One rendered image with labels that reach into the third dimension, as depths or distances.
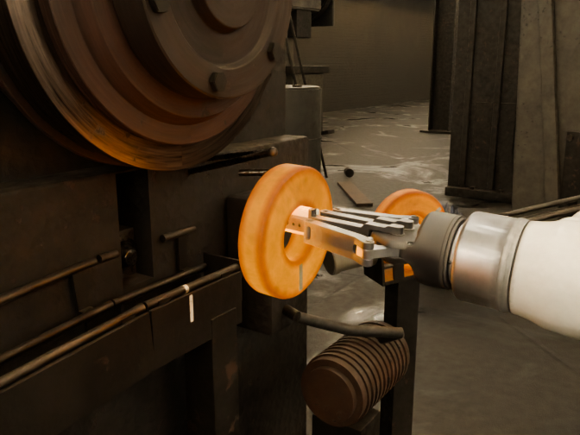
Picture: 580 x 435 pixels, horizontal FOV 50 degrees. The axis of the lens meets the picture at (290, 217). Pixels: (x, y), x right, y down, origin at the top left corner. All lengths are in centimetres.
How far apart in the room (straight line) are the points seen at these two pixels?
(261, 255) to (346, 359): 46
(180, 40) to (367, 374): 64
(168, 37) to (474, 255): 38
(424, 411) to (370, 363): 90
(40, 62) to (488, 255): 48
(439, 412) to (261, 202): 142
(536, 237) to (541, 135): 286
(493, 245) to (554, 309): 7
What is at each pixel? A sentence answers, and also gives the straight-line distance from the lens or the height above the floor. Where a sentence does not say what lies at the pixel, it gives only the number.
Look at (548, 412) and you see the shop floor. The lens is 209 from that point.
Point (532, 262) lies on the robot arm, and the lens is 57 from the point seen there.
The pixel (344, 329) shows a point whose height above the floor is 57.
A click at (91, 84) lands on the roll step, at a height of 100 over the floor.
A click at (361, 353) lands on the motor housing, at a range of 111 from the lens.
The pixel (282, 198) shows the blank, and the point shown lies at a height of 88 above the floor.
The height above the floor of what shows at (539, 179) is 43.
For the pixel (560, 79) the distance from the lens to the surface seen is 338.
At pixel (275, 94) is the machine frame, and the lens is 127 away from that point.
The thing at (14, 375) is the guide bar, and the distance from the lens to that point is 73.
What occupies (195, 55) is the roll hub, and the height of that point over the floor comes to 103.
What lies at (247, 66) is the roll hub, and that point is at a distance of 80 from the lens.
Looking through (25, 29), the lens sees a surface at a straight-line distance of 69.
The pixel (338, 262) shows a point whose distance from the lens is 112.
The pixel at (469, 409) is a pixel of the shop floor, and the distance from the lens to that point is 203.
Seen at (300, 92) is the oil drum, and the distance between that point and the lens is 354.
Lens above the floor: 102
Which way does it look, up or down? 14 degrees down
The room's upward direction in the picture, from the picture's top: straight up
